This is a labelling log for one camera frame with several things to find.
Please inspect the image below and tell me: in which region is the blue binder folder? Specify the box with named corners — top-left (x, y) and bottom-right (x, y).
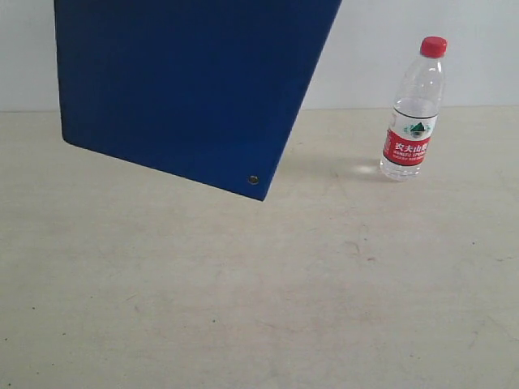
top-left (54, 0), bottom-right (340, 200)

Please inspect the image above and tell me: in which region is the clear water bottle red label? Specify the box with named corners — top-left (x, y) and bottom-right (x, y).
top-left (380, 36), bottom-right (448, 182)

